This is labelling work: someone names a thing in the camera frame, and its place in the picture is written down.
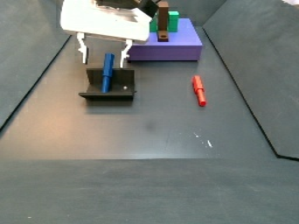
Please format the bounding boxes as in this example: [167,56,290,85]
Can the brown L-shaped bracket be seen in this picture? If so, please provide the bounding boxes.
[158,1,169,42]

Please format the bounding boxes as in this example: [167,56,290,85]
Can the purple base block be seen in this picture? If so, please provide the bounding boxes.
[128,18,203,61]

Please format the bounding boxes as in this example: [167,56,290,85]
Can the black angle fixture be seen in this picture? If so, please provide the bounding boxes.
[79,68,136,101]

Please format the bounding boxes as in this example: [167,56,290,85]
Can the left green block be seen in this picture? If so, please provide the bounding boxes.
[150,17,158,32]

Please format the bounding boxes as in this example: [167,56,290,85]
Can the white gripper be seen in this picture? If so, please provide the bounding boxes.
[60,0,152,68]

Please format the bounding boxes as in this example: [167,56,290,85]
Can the blue peg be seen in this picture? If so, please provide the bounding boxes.
[102,53,115,93]

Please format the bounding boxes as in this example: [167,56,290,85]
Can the red peg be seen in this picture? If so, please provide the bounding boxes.
[191,75,207,107]

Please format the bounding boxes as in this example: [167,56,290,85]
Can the right green block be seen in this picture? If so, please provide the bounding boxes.
[169,11,181,32]

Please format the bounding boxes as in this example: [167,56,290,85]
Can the green block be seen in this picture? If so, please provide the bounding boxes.
[150,17,158,32]
[169,11,181,32]

